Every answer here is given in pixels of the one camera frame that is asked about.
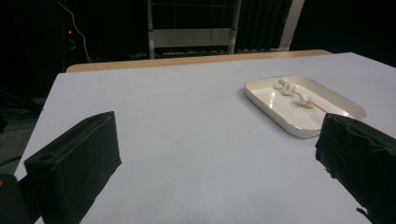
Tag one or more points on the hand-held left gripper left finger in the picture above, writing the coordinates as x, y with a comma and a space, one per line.
74, 161

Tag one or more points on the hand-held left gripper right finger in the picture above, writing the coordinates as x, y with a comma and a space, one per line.
361, 161

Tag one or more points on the metal stand frame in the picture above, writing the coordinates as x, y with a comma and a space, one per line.
191, 37

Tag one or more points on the white rectangular tray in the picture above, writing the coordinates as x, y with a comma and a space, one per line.
281, 109

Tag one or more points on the marshmallow skewer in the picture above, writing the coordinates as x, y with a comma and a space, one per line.
294, 91

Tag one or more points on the white board on table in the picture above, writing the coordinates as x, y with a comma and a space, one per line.
193, 124

